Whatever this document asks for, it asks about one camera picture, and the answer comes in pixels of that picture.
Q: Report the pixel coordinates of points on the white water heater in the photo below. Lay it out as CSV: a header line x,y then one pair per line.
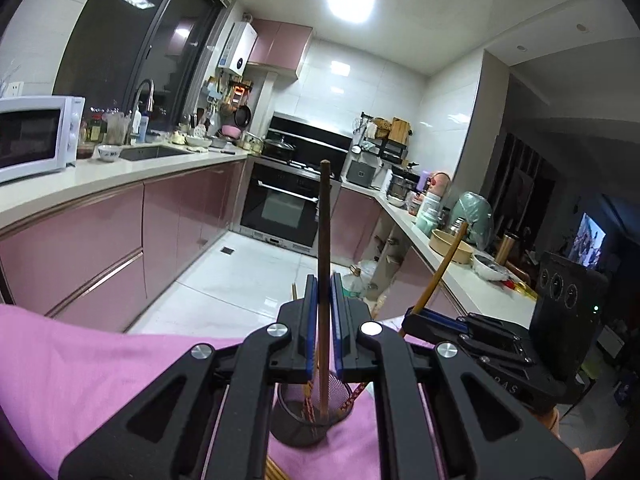
x,y
236,47

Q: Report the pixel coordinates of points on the mint green containers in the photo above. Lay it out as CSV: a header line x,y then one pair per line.
x,y
428,215

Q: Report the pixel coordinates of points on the bundle of wooden chopsticks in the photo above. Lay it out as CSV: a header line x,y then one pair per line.
x,y
308,402

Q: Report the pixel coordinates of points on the pink pot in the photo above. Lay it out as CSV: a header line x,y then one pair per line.
x,y
232,132

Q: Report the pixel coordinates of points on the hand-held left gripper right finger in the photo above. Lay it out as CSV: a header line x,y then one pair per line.
x,y
338,332

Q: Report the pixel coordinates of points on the brown thermos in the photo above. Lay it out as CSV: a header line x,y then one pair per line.
x,y
505,249

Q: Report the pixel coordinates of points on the pink side base cabinets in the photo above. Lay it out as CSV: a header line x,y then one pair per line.
x,y
395,260

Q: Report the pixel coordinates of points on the hanging black frying pan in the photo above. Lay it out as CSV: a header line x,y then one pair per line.
x,y
243,117

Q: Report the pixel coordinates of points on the patterned white bowl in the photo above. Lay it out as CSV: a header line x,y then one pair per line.
x,y
108,152

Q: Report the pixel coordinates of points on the grey square appliance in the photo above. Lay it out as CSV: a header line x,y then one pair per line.
x,y
362,173

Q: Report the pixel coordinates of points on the built-in oven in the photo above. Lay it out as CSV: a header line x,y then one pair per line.
x,y
280,205

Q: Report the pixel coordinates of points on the pink upper cabinet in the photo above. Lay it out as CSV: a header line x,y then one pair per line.
x,y
277,47

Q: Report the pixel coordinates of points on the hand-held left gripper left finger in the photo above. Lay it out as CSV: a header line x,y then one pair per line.
x,y
312,332

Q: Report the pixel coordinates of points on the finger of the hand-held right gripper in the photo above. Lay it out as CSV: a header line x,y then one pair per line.
x,y
447,319
425,329

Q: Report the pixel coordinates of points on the blue and white soap bottle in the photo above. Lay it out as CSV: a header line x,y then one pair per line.
x,y
142,127

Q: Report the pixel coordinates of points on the gas hob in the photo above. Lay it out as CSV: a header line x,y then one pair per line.
x,y
305,166

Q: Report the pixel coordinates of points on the black range hood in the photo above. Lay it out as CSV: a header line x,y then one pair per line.
x,y
310,132

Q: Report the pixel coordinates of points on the black mesh holder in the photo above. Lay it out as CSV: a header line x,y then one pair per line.
x,y
300,430

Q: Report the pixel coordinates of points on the kitchen sink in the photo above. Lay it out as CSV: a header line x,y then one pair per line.
x,y
150,152

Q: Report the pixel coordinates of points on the wall socket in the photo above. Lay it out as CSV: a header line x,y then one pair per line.
x,y
11,89

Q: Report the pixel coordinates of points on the white microwave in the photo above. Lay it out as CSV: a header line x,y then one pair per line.
x,y
35,137

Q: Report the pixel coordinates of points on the wooden cutting board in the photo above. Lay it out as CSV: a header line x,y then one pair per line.
x,y
399,130

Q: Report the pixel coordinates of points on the purple cup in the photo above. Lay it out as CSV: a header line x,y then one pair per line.
x,y
424,181

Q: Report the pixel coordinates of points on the steel rice cooker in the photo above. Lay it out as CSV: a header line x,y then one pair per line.
x,y
402,184

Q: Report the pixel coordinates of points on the black counter rack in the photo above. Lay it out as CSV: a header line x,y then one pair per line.
x,y
382,145

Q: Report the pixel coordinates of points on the television screen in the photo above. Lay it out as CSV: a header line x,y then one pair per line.
x,y
590,240

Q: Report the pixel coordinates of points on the dark kitchen window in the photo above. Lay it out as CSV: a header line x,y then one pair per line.
x,y
120,45

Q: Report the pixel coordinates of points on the black cooking pot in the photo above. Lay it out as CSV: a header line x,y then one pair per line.
x,y
278,148

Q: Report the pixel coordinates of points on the clear plastic bag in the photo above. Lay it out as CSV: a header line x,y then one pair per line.
x,y
117,129

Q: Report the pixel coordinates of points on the pink cloth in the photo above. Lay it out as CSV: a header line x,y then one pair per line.
x,y
100,360

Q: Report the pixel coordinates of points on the steel kitchen faucet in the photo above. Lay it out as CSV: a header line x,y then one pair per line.
x,y
145,91

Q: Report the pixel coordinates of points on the round wooden basin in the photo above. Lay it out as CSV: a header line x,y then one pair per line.
x,y
442,246

